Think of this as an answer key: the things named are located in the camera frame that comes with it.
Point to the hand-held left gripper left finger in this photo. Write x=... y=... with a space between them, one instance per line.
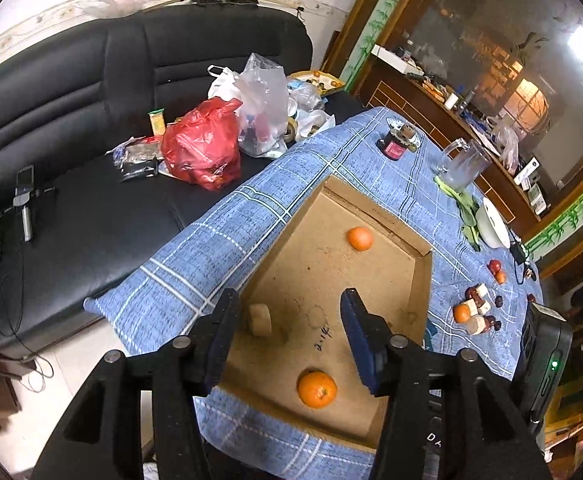
x=220 y=345

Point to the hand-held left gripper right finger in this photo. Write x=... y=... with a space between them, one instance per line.
x=364 y=342

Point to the dark wrinkled date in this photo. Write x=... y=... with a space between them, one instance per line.
x=492 y=322

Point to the brown cardboard box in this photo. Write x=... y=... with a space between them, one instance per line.
x=311 y=270

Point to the pale pastry piece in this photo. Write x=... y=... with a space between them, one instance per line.
x=260 y=319
x=482 y=291

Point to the large orange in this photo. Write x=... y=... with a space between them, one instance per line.
x=317 y=389

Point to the white garlic piece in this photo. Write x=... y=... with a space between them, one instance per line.
x=477 y=325

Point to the walnut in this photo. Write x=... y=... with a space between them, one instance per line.
x=530 y=275

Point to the red tomato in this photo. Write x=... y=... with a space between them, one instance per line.
x=494 y=265

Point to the blue plaid tablecloth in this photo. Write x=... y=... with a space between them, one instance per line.
x=211 y=240

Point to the black power adapter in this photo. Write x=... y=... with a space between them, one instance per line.
x=519 y=251

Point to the white bowl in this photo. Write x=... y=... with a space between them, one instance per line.
x=491 y=222

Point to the green leafy vegetable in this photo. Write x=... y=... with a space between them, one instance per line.
x=465 y=210

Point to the white tube bottle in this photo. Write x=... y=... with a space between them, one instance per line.
x=528 y=170

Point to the black snack packet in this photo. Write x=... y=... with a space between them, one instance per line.
x=139 y=168

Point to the red plastic bag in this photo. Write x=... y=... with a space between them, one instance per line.
x=201 y=145

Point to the black jar with red label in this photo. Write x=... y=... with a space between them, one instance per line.
x=396 y=144

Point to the clear glass pitcher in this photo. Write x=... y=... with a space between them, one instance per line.
x=461 y=162

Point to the silver snack wrappers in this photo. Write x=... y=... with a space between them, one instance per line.
x=131 y=149

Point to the pink clear plastic bag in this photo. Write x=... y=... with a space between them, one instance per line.
x=506 y=142

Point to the green yellow snack packet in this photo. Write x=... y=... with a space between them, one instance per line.
x=157 y=121

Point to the crumpled clear plastic bags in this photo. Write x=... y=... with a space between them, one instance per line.
x=309 y=115

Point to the wooden cabinet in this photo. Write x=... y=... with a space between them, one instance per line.
x=406 y=95

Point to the white cup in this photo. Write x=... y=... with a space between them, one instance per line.
x=451 y=101

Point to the white plastic bag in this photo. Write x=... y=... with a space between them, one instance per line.
x=224 y=82

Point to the yellow snack tray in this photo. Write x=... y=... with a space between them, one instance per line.
x=317 y=80

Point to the black leather sofa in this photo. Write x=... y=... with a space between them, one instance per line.
x=71 y=110

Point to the flat white box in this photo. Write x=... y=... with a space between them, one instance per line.
x=391 y=58

